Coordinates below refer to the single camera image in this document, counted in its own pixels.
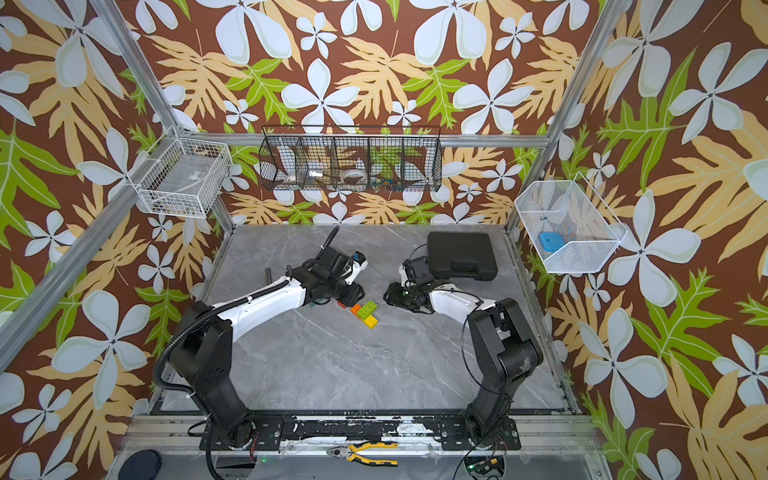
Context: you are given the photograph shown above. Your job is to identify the white wire basket left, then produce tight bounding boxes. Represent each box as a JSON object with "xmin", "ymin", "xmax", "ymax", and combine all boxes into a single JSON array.
[{"xmin": 130, "ymin": 127, "xmax": 232, "ymax": 219}]

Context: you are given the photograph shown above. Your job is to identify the blue object in basket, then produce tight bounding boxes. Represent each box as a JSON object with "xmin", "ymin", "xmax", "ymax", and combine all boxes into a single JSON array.
[{"xmin": 538, "ymin": 231, "xmax": 566, "ymax": 253}]

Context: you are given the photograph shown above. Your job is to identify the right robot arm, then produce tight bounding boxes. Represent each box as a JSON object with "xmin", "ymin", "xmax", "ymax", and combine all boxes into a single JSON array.
[{"xmin": 383, "ymin": 282, "xmax": 544, "ymax": 446}]

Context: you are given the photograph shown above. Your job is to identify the black wire basket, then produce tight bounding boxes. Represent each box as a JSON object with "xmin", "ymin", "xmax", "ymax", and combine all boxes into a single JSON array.
[{"xmin": 256, "ymin": 125, "xmax": 443, "ymax": 192}]

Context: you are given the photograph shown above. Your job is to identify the white wire basket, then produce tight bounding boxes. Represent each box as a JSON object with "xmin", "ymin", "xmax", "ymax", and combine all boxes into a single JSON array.
[
  {"xmin": 130, "ymin": 127, "xmax": 232, "ymax": 219},
  {"xmin": 515, "ymin": 175, "xmax": 628, "ymax": 275}
]

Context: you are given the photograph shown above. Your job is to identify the yellow lego brick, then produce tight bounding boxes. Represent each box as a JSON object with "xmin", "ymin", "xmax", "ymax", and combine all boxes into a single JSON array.
[{"xmin": 362, "ymin": 315, "xmax": 378, "ymax": 329}]

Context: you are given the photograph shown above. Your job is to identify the black round disc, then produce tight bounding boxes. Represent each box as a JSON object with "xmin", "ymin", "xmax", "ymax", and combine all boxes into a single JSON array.
[{"xmin": 118, "ymin": 449, "xmax": 162, "ymax": 480}]

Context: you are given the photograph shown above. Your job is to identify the black mounting rail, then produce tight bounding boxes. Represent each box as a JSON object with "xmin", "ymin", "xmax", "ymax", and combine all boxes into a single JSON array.
[{"xmin": 188, "ymin": 409, "xmax": 521, "ymax": 452}]

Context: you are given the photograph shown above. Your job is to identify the lime green lego brick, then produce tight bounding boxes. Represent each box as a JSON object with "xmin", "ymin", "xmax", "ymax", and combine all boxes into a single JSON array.
[{"xmin": 357, "ymin": 301, "xmax": 378, "ymax": 320}]

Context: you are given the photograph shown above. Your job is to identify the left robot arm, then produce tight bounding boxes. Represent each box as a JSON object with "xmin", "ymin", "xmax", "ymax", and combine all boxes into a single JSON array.
[{"xmin": 153, "ymin": 244, "xmax": 367, "ymax": 448}]

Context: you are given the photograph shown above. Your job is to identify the yellow handled pliers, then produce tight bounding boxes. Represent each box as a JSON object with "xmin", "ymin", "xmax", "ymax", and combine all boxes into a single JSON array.
[{"xmin": 326, "ymin": 441, "xmax": 400, "ymax": 468}]

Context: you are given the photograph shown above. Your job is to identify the white wire basket right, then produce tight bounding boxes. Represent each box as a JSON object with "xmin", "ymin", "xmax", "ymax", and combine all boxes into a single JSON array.
[{"xmin": 515, "ymin": 175, "xmax": 628, "ymax": 275}]

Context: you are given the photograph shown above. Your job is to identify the black plastic tool case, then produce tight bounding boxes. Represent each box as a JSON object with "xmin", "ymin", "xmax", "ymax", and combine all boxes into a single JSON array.
[{"xmin": 427, "ymin": 231, "xmax": 498, "ymax": 281}]

